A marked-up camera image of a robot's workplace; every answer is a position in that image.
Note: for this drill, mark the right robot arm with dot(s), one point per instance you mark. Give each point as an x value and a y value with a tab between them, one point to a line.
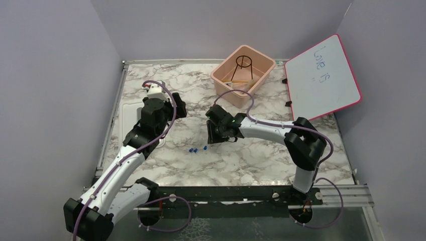
303	142

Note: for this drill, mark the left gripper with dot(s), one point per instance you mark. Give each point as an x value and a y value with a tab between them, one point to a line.
181	111

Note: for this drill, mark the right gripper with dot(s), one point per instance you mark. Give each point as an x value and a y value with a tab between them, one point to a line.
212	137

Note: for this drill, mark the white plastic lid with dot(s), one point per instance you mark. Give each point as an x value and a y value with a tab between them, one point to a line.
129	114

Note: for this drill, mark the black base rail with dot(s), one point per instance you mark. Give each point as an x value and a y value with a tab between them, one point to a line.
250	201

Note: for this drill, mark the amber rubber tubing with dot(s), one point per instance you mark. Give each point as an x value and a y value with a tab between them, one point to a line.
242	84

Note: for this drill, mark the pink framed whiteboard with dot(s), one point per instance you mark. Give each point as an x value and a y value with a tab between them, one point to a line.
321	80

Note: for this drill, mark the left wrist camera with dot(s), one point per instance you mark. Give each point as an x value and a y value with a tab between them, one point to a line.
155	91

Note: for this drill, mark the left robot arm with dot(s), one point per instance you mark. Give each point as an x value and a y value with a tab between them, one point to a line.
94	215

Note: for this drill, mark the pink plastic bin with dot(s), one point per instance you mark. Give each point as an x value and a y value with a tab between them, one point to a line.
244	63

